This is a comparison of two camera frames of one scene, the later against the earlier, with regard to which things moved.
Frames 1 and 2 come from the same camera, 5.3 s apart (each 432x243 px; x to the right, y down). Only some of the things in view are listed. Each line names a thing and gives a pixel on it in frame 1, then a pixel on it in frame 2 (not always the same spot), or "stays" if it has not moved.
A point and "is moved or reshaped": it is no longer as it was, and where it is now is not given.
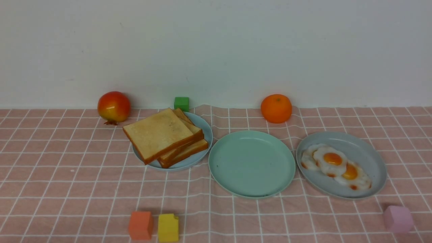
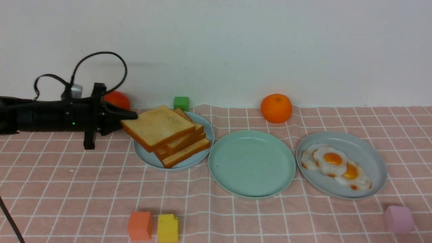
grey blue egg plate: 355,150 stays
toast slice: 166,162 stays
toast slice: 198,133 → 199,129
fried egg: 331,162 stays
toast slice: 155,136 is moved or reshaped
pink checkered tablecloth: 66,176 stays
